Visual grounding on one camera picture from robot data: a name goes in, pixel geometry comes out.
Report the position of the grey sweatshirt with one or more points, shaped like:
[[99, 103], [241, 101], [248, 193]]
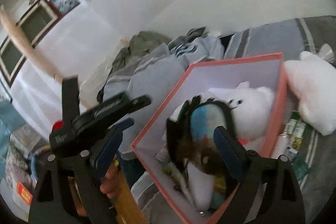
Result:
[[155, 75]]

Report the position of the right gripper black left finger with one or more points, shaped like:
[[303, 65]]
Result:
[[52, 198]]

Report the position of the white plush in box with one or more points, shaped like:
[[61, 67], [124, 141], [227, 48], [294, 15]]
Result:
[[250, 107]]

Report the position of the olive green jacket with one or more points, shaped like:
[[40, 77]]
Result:
[[140, 45]]

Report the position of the framed picture on wall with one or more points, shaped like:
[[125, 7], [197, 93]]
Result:
[[65, 6]]

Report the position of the person's left hand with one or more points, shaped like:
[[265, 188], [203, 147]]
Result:
[[110, 185]]

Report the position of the cartoon print pouch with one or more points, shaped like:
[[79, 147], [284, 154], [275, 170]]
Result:
[[202, 151]]

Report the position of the pink cardboard box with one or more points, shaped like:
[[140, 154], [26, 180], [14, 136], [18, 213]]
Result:
[[265, 70]]

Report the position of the white plush toy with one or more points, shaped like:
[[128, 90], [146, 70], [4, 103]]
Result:
[[312, 80]]

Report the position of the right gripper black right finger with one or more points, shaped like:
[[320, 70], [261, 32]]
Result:
[[282, 201]]

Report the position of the black glove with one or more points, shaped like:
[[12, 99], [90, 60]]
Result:
[[178, 134]]

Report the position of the grey striped blanket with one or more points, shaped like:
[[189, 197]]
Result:
[[291, 37]]

